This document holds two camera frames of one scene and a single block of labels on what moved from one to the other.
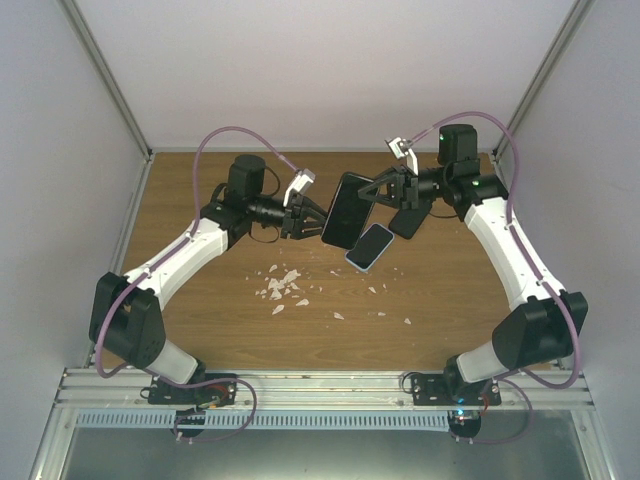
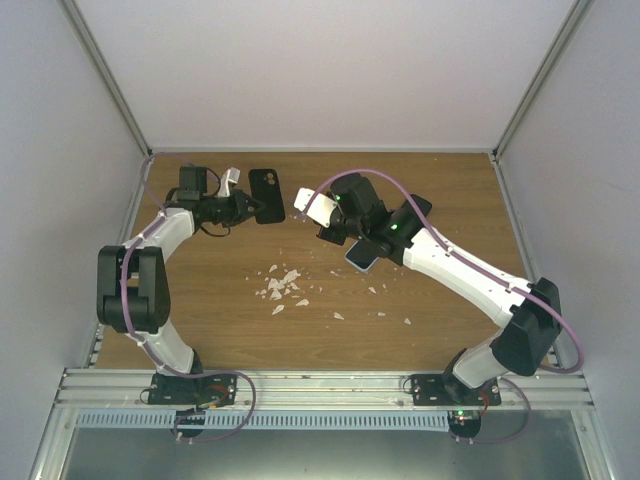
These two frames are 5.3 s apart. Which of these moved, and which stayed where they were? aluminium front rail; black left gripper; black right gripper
Moved: black left gripper; black right gripper
Stayed: aluminium front rail
